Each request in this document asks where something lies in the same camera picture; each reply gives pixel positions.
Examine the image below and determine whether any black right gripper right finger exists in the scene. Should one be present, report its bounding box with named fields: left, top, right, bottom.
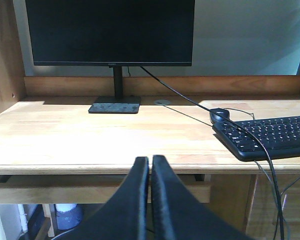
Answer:
left=151, top=155, right=249, bottom=240

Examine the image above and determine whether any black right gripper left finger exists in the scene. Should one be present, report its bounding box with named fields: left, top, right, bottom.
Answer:
left=74, top=156, right=149, bottom=240

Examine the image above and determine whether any wooden desk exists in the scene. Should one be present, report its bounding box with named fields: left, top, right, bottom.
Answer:
left=0, top=0, right=300, bottom=240

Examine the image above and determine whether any black keyboard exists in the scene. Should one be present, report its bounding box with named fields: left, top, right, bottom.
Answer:
left=212, top=116, right=300, bottom=162

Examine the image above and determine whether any black computer monitor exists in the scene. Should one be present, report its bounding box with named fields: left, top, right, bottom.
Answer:
left=25, top=0, right=195, bottom=114

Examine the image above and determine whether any thin grey keyboard cable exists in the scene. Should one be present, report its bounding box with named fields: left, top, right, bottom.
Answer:
left=162, top=103, right=300, bottom=208

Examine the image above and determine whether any black monitor cable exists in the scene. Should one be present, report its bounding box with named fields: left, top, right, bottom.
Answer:
left=139, top=66, right=286, bottom=240

